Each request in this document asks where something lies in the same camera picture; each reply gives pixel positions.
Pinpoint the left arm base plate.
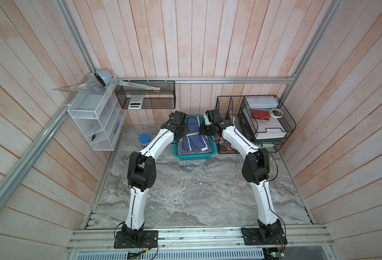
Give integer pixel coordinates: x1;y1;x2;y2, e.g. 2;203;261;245
114;230;159;249

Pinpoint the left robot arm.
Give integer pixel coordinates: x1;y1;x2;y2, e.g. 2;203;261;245
121;111;189;244

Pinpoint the white paper tray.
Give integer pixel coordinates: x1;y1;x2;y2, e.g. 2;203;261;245
242;108;288;139

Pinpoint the black wire wall basket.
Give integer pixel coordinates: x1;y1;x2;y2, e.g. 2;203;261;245
115;80;176;109

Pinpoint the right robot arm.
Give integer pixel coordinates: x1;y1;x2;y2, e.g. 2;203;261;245
200;109;287;244

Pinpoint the clear triangle ruler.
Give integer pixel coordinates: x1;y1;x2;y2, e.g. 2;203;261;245
54;81;107;95

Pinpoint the black wire desk organizer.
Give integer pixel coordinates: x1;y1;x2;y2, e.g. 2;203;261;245
215;95;296;153

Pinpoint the clear long ruler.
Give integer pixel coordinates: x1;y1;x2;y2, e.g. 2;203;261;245
117;80;161;91

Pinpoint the white mesh wall shelf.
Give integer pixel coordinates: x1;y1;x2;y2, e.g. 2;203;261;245
68;74;126;151

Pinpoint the red wallet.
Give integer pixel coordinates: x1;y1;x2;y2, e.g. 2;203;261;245
252;109;271;121

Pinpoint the navy blue striped pillowcase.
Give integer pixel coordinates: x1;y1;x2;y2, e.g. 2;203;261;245
182;117;210;153

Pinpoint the white tape roll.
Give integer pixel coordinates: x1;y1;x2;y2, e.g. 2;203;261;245
270;108;283;119

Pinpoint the teal plastic basket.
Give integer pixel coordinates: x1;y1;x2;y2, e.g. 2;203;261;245
173;115;217;161

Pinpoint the grey round desk fan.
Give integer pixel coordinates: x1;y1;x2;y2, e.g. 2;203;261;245
94;69;113;87

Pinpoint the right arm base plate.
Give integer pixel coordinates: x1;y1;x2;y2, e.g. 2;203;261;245
241;227;287;245

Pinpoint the clear pencil jar blue lid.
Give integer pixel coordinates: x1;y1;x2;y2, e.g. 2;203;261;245
138;133;152;147

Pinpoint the white calculator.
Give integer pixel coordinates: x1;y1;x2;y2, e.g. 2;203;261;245
128;94;144;109

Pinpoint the white flat box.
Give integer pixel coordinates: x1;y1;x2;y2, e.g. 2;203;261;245
246;96;279;109

